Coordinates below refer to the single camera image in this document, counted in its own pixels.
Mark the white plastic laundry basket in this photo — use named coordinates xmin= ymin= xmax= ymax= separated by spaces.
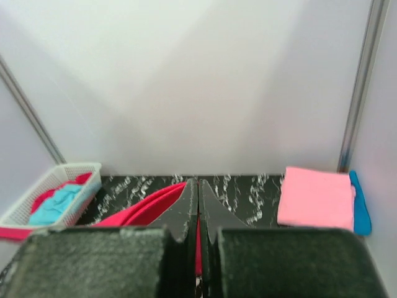
xmin=1 ymin=163 xmax=102 ymax=230

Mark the aluminium corner post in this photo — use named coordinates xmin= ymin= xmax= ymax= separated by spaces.
xmin=337 ymin=0 xmax=390 ymax=173
xmin=1 ymin=56 xmax=66 ymax=164

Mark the folded pink t-shirt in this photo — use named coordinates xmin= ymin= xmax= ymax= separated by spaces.
xmin=277 ymin=166 xmax=355 ymax=231

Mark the red t-shirt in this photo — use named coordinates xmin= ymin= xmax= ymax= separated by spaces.
xmin=30 ymin=173 xmax=92 ymax=214
xmin=1 ymin=183 xmax=202 ymax=276

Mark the folded blue t-shirt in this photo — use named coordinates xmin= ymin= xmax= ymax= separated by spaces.
xmin=349 ymin=171 xmax=372 ymax=237

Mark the left aluminium corner post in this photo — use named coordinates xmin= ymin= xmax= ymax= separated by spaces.
xmin=1 ymin=56 xmax=66 ymax=164

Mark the light blue t-shirt in basket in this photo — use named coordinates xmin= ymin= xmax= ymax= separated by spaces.
xmin=28 ymin=185 xmax=83 ymax=226

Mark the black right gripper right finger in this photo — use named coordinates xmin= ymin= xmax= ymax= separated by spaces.
xmin=198 ymin=179 xmax=387 ymax=297

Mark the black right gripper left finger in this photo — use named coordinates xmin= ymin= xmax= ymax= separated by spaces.
xmin=1 ymin=179 xmax=199 ymax=297

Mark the right aluminium corner post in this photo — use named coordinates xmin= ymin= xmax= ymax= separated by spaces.
xmin=337 ymin=0 xmax=390 ymax=173

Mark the red t-shirt in basket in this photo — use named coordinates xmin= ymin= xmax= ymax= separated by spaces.
xmin=30 ymin=173 xmax=92 ymax=214

